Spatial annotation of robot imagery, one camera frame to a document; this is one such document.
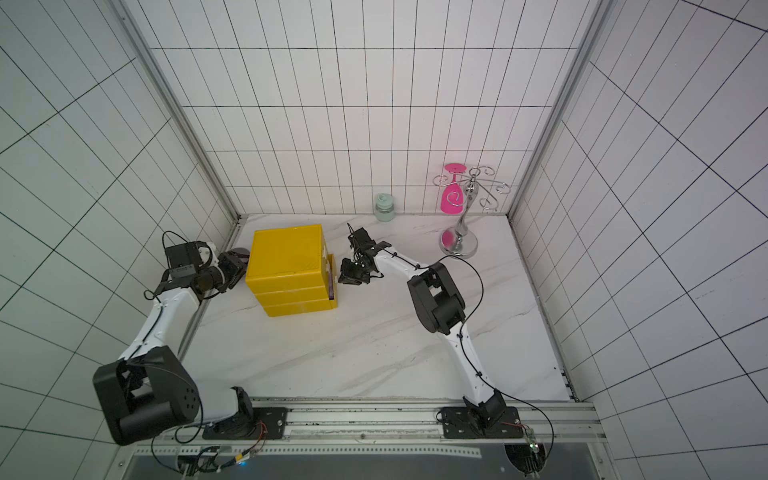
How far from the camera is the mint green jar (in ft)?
3.76

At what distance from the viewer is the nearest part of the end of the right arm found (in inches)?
31.1

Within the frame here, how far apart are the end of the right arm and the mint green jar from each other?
305 mm
